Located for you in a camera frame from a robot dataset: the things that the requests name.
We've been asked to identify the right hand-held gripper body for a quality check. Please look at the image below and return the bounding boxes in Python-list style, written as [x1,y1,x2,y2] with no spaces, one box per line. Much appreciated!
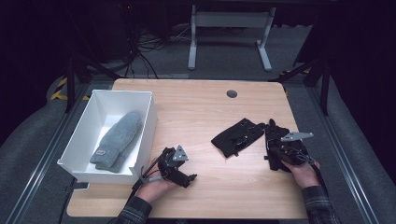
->
[276,132,315,166]

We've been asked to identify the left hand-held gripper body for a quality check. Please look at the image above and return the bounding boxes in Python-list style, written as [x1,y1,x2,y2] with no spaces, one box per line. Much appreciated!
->
[157,144,191,189]

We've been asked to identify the black glove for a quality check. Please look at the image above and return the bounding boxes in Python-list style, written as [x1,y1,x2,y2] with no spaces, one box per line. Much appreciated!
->
[264,118,310,173]
[210,117,267,159]

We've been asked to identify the white plastic box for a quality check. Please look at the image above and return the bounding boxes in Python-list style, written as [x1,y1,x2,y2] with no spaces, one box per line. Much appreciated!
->
[57,89,158,186]

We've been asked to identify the person's right hand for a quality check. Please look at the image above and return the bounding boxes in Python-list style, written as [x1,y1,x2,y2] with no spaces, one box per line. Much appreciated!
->
[281,160,321,190]

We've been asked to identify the person's left hand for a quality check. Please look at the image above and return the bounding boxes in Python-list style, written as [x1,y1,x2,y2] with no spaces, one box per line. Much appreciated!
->
[134,158,179,203]

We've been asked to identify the black metal stand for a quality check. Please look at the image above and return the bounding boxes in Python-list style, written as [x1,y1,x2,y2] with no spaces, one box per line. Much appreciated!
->
[63,52,123,114]
[269,57,332,117]

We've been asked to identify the yellow black floor tape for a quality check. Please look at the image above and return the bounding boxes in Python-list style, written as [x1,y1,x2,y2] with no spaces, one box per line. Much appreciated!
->
[49,77,92,102]

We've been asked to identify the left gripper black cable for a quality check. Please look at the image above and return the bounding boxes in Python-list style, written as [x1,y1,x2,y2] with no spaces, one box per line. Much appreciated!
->
[132,148,169,195]

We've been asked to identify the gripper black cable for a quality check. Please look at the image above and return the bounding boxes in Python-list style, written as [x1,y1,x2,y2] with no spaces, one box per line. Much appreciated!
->
[132,148,169,195]
[297,150,329,195]

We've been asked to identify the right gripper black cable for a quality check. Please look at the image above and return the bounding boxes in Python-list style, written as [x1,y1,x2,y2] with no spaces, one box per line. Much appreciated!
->
[297,150,329,195]

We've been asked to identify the black cables on floor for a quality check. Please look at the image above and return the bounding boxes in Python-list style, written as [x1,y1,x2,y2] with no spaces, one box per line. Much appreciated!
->
[122,22,195,79]

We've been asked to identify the grey metal desk frame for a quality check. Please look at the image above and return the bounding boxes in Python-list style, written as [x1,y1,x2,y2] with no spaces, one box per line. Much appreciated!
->
[187,4,277,73]

